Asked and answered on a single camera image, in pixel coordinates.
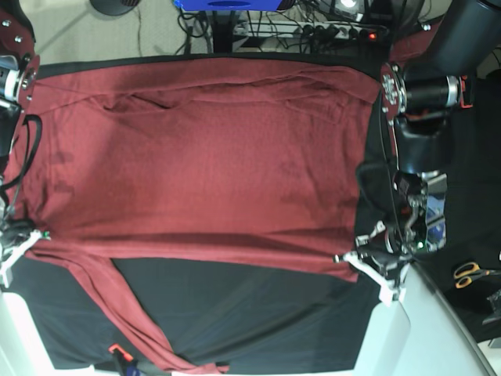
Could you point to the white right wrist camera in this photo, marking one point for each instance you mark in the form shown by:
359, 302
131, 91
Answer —
6, 276

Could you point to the white table frame right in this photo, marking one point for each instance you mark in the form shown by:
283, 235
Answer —
419, 335

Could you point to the black crumpled object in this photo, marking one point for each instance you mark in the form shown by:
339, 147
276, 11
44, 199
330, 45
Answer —
494, 301

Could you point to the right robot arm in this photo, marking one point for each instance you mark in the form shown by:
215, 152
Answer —
19, 70

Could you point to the white table frame left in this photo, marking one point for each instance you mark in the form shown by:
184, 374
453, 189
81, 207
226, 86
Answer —
22, 351

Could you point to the blue box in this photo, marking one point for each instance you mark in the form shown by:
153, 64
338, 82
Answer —
228, 5

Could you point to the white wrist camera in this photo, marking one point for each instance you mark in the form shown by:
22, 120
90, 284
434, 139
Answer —
388, 295
6, 276

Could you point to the yellow-handled scissors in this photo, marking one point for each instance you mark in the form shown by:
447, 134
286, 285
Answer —
469, 272

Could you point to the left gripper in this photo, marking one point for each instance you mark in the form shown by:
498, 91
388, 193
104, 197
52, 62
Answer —
376, 258

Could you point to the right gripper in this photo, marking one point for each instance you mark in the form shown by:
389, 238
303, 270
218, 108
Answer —
17, 237

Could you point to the black table cloth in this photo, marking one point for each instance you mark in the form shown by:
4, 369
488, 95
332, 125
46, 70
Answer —
250, 313

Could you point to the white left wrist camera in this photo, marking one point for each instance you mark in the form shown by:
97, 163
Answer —
388, 295

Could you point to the black round stand base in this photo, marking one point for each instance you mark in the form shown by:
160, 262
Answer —
114, 7

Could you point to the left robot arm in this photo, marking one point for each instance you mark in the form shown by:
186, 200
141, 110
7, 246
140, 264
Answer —
416, 103

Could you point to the blue clamp with orange tip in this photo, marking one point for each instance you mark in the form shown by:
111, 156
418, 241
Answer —
124, 362

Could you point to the white power strip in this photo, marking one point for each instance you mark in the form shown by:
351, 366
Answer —
293, 29

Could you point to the red long-sleeve T-shirt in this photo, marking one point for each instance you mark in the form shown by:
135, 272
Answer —
195, 176

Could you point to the white table frame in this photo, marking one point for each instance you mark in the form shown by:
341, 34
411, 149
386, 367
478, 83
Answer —
22, 351
419, 335

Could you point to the black and orange clamp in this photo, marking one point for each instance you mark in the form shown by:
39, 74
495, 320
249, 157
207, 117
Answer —
467, 86

